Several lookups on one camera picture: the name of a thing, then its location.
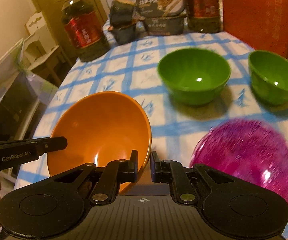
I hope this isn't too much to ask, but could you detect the orange bowl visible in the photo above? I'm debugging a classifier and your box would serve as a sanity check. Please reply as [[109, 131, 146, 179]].
[[46, 90, 153, 196]]

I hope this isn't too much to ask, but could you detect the pink plastic plate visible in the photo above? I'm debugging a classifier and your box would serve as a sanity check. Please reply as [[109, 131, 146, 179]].
[[189, 119, 288, 203]]

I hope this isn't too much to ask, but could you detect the large green bowl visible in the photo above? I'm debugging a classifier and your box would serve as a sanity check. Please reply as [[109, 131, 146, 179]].
[[157, 48, 231, 106]]

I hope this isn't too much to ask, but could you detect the small green bowl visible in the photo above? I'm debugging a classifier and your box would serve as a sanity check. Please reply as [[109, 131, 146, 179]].
[[248, 50, 288, 106]]

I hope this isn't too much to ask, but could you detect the blue checked tablecloth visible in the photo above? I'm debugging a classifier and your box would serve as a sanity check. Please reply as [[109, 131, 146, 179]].
[[14, 17, 288, 240]]

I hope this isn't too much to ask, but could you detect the white wooden chair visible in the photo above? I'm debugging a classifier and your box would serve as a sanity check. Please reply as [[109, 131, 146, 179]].
[[24, 12, 73, 87]]

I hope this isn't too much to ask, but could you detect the lower dark noodle cup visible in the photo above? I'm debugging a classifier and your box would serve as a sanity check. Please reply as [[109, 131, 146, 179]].
[[108, 21, 137, 45]]

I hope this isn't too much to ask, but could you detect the black instant meal box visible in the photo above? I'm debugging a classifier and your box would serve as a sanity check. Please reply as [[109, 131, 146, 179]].
[[142, 14, 186, 36]]

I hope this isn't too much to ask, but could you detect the left oil bottle red label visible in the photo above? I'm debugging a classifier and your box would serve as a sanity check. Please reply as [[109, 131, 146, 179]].
[[61, 0, 110, 62]]

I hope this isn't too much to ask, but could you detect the oil bottle red label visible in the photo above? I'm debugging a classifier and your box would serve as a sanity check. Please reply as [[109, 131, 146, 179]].
[[186, 0, 221, 34], [61, 0, 110, 62]]

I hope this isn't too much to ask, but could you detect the tilted dark noodle cup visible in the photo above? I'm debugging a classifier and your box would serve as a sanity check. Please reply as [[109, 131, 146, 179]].
[[110, 0, 135, 27]]

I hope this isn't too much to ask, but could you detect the oval instant rice box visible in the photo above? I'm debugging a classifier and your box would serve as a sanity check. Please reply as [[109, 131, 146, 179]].
[[135, 0, 186, 18]]

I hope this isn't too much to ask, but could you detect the right oil bottle red label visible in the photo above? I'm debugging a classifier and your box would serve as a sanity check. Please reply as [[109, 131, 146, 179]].
[[186, 0, 221, 34]]

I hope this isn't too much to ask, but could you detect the red tote bag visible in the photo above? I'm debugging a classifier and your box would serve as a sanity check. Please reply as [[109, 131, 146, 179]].
[[222, 0, 288, 59]]

